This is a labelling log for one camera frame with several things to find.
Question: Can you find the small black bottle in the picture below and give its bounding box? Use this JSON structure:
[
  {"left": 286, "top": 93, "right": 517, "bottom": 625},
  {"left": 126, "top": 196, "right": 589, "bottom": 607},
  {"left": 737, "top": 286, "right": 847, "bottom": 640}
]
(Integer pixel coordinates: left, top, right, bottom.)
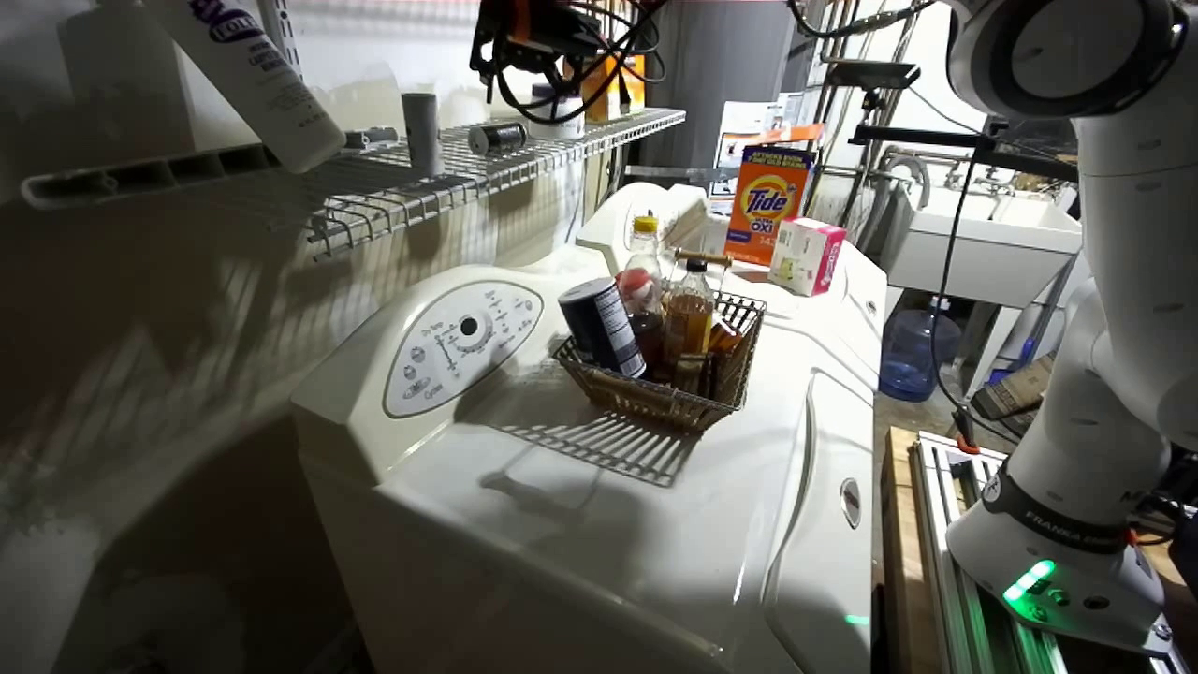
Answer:
[{"left": 468, "top": 120, "right": 527, "bottom": 156}]

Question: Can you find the red sauce bottle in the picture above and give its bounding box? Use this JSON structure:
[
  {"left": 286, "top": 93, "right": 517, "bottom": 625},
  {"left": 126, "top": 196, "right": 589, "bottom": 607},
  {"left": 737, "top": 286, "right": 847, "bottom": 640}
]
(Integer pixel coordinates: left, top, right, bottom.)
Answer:
[{"left": 616, "top": 266, "right": 664, "bottom": 338}]

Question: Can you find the white wire shelf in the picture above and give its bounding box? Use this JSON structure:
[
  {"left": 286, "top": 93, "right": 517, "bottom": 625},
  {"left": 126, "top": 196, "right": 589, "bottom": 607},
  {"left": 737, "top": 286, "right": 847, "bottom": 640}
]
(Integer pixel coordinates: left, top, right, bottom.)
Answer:
[{"left": 20, "top": 106, "right": 688, "bottom": 266}]

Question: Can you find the grey cylindrical can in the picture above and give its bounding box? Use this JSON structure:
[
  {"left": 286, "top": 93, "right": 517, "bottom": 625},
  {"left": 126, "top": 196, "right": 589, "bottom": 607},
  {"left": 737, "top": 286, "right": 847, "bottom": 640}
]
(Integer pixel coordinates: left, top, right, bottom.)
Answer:
[{"left": 402, "top": 93, "right": 437, "bottom": 176}]

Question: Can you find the white tube purple label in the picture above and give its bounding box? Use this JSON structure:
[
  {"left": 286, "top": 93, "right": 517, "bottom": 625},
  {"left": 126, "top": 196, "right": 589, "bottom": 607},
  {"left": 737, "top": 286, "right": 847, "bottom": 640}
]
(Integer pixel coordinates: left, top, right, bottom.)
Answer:
[{"left": 142, "top": 0, "right": 346, "bottom": 174}]

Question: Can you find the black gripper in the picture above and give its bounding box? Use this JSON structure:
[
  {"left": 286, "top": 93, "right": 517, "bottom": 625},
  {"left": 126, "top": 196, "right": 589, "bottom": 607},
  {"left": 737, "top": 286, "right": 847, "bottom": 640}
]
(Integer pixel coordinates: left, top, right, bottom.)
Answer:
[{"left": 468, "top": 0, "right": 589, "bottom": 80}]

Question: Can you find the white utility sink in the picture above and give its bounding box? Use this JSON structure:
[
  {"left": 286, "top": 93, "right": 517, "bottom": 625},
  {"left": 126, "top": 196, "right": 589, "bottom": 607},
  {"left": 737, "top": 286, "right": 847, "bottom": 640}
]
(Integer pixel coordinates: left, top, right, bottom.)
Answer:
[{"left": 886, "top": 190, "right": 1081, "bottom": 306}]

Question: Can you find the amber liquid bottle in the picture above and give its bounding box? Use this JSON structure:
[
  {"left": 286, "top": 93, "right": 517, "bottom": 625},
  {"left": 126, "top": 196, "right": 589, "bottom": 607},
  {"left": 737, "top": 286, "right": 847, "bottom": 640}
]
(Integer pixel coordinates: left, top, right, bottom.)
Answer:
[{"left": 665, "top": 260, "right": 714, "bottom": 383}]

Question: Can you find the yellow cap clear bottle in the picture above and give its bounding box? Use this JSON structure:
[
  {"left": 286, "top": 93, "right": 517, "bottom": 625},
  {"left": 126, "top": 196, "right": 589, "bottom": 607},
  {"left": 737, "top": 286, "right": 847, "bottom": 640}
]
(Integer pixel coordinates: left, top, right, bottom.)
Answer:
[{"left": 625, "top": 215, "right": 664, "bottom": 287}]

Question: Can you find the brown wire basket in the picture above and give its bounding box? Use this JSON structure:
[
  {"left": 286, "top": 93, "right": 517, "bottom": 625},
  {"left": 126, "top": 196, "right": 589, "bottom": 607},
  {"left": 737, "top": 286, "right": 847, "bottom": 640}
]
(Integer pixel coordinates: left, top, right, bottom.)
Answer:
[{"left": 550, "top": 293, "right": 769, "bottom": 433}]

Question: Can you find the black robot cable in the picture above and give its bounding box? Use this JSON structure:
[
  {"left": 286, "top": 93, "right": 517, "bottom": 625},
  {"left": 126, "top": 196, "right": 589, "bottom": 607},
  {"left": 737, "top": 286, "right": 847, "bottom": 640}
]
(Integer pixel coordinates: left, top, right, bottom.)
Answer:
[{"left": 923, "top": 135, "right": 987, "bottom": 427}]

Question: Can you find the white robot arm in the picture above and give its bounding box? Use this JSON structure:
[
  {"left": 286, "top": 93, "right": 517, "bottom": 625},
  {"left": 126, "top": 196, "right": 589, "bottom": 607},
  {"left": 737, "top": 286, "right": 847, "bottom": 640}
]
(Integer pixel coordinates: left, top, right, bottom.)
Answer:
[{"left": 936, "top": 0, "right": 1198, "bottom": 647}]

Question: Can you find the orange box on shelf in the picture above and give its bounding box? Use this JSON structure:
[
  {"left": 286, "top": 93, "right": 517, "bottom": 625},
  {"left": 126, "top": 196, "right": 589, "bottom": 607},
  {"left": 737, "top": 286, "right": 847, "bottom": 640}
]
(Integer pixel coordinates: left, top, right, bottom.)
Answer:
[{"left": 579, "top": 56, "right": 648, "bottom": 125}]

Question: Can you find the orange detergent box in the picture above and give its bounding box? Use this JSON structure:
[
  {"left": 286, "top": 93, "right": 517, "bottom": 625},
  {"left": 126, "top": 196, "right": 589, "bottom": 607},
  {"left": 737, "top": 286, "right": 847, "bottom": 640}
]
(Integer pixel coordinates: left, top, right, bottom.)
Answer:
[{"left": 727, "top": 146, "right": 816, "bottom": 266}]

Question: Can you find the dark blue cylindrical canister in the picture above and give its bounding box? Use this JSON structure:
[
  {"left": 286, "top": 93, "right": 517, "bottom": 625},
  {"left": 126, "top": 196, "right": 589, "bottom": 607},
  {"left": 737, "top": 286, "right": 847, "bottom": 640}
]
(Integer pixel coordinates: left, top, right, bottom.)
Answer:
[{"left": 559, "top": 276, "right": 648, "bottom": 380}]

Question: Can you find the white pink small box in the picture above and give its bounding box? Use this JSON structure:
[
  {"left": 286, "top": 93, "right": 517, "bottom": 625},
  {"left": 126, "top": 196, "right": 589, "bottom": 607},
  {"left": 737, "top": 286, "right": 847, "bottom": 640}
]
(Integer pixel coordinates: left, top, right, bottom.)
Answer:
[{"left": 772, "top": 219, "right": 847, "bottom": 296}]

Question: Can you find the blue water jug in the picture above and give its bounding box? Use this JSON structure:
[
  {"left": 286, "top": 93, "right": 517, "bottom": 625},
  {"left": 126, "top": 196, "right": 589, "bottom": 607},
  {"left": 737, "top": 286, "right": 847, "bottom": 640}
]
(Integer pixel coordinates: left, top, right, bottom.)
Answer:
[{"left": 878, "top": 296, "right": 961, "bottom": 401}]

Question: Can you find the white washing machine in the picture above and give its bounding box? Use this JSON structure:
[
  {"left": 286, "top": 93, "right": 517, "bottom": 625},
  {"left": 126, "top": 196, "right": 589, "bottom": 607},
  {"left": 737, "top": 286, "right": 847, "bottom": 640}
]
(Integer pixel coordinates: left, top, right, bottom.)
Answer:
[{"left": 291, "top": 251, "right": 886, "bottom": 674}]

